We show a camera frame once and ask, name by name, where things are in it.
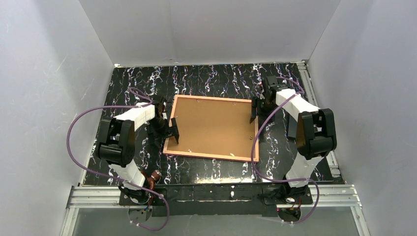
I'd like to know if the brown backing board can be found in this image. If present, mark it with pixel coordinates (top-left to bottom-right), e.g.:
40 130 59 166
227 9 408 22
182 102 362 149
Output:
167 97 256 159

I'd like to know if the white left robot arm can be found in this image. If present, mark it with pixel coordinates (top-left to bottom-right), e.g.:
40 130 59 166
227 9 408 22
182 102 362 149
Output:
96 102 179 191

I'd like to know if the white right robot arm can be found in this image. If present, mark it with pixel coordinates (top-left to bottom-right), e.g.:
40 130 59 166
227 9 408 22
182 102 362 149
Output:
251 88 337 188

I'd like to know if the copper pipe fitting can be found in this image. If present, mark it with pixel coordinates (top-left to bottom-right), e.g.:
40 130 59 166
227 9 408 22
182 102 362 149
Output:
142 170 161 190

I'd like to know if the aluminium right side rail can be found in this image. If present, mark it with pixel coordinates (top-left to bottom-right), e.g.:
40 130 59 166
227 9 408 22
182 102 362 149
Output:
296 61 341 177

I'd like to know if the aluminium rail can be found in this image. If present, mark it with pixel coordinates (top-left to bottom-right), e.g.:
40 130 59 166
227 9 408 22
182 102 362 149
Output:
296 61 341 177
60 184 370 236

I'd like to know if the aluminium front rail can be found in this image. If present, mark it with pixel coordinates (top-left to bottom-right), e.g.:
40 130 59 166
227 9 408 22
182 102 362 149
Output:
60 184 370 236

